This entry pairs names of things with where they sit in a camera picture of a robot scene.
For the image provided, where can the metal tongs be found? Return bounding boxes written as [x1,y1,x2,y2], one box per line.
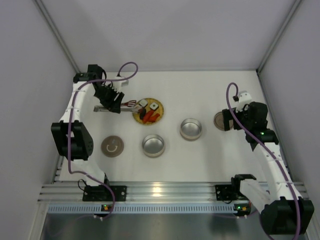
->
[93,100,143,113]

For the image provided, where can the black sea cucumber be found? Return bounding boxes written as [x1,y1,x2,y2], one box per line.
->
[139,108,147,120]

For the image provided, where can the white sushi roll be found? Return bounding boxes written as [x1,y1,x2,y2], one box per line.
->
[138,98,148,108]

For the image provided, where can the red sausage piece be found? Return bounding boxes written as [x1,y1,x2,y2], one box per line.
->
[148,113,160,123]
[142,110,155,124]

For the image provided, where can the green sushi roll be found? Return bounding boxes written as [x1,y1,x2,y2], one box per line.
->
[149,102,159,111]

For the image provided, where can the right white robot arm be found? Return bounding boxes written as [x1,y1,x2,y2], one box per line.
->
[222,101,315,240]

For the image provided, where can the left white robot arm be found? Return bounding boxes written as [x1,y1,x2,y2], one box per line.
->
[50,64,129,187]

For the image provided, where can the brown lid right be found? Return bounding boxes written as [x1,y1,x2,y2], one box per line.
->
[213,111,234,131]

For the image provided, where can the brown smiley lid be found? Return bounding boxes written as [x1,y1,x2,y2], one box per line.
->
[101,135,125,158]

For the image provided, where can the right round metal tin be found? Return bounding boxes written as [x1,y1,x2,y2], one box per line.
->
[179,118,203,141]

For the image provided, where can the round metal tin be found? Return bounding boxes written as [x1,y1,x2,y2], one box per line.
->
[141,134,166,158]
[179,118,203,141]

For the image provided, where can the round bamboo tray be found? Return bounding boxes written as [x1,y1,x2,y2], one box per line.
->
[132,97,165,126]

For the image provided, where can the left round metal tin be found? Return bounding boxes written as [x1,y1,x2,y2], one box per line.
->
[141,134,166,158]

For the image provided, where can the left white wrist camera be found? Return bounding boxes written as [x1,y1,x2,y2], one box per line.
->
[111,75,129,92]

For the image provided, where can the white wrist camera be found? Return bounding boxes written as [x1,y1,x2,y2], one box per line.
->
[111,75,129,92]
[233,91,252,113]

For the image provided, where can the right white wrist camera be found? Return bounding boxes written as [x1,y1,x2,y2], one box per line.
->
[233,91,252,113]

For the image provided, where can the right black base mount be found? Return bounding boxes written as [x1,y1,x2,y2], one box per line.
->
[215,174,256,204]

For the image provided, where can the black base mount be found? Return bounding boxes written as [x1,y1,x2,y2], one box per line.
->
[78,179,127,202]
[215,174,256,204]

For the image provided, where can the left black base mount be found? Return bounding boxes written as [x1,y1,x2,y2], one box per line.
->
[78,179,127,202]

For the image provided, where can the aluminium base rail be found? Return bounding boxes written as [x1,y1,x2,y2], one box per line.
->
[36,181,231,204]

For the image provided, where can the slotted cable duct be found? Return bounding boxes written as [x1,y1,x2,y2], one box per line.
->
[47,203,251,214]

